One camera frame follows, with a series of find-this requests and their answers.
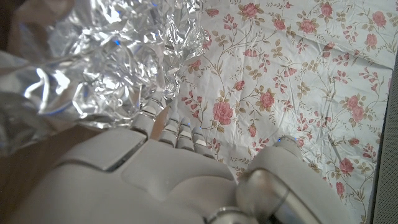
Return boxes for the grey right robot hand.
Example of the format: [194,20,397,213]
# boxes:
[9,96,355,224]

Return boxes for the aluminum foil sheet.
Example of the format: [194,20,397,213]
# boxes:
[0,0,212,156]

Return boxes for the floral backdrop cloth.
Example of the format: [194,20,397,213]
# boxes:
[170,0,398,224]

